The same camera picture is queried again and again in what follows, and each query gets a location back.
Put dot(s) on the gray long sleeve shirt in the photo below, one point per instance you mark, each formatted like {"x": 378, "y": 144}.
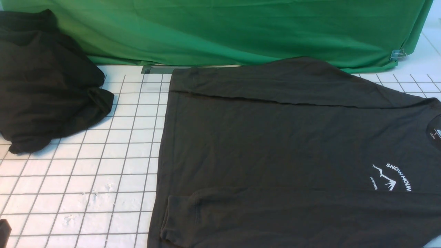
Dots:
{"x": 295, "y": 153}

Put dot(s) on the gray metal bar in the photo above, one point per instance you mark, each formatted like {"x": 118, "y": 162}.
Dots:
{"x": 161, "y": 69}

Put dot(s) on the green backdrop cloth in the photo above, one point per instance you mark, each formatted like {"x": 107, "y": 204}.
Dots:
{"x": 357, "y": 36}

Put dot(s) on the black crumpled cloth pile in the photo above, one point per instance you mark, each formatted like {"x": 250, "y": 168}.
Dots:
{"x": 49, "y": 88}

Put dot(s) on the metal binder clip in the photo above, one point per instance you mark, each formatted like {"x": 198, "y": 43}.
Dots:
{"x": 398, "y": 55}

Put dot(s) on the black object at corner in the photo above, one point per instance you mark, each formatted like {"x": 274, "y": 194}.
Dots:
{"x": 5, "y": 231}

